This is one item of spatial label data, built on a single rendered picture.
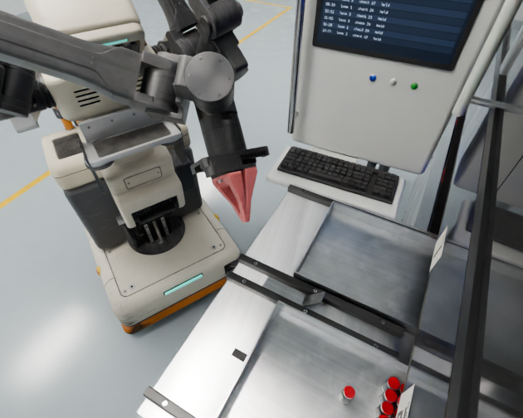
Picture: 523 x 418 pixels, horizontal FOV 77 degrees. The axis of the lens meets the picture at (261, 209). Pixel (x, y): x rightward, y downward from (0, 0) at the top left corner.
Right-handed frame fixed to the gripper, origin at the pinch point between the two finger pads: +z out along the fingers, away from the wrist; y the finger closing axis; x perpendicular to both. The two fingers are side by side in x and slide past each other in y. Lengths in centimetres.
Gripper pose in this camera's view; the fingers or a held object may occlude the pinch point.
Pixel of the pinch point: (244, 216)
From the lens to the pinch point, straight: 48.3
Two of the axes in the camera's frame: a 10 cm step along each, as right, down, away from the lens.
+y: 8.5, -2.5, 4.7
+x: -4.7, 0.7, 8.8
